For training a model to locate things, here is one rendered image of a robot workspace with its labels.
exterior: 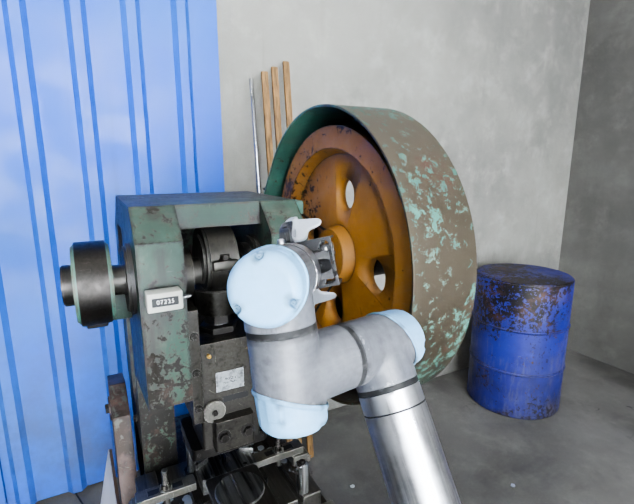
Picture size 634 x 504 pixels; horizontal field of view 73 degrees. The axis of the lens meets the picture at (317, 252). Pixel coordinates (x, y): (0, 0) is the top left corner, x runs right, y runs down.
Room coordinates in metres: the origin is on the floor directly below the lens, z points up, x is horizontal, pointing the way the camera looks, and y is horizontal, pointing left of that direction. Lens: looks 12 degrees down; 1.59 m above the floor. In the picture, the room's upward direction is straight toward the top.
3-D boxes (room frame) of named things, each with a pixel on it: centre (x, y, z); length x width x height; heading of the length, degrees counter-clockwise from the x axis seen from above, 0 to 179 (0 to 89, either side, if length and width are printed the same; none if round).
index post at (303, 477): (1.02, 0.04, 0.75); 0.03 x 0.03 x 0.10; 28
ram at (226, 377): (1.02, 0.24, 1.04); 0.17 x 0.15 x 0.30; 28
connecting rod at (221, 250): (1.05, 0.26, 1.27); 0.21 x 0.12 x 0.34; 28
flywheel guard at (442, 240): (1.30, 0.01, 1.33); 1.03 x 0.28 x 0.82; 28
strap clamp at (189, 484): (0.97, 0.40, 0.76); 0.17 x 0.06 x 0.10; 118
